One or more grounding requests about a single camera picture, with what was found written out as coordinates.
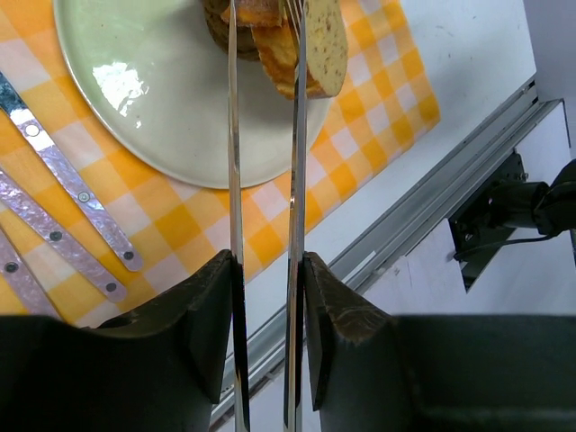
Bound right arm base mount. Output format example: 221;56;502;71
447;148;576;293

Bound pink-handled knife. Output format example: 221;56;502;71
1;76;143;272

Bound pale green ceramic plate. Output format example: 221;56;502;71
52;0;334;190

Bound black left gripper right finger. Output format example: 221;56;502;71
303;253;575;431

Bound yellow checkered cloth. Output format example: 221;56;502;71
1;1;440;326

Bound pink-handled fork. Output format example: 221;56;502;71
1;171;128;302

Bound stainless steel tongs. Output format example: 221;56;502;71
228;1;307;431

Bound seeded bread slice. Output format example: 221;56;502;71
251;0;350;101

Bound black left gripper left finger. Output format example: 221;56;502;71
1;249;232;431

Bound aluminium table frame rail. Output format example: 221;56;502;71
209;77;564;431

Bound dark brown croissant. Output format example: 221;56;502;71
201;0;262;62

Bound red crusted bread piece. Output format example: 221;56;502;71
236;0;283;28

